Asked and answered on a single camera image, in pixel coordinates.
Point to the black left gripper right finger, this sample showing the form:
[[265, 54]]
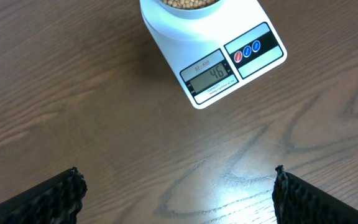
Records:
[[295, 201]]

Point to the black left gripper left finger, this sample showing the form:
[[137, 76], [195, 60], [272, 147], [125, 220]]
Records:
[[56, 200]]

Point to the white digital kitchen scale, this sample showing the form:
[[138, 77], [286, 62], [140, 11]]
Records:
[[213, 56]]

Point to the grey round bowl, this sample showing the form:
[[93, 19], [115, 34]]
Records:
[[193, 13]]

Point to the yellow soybeans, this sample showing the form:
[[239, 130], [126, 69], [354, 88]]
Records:
[[189, 4]]

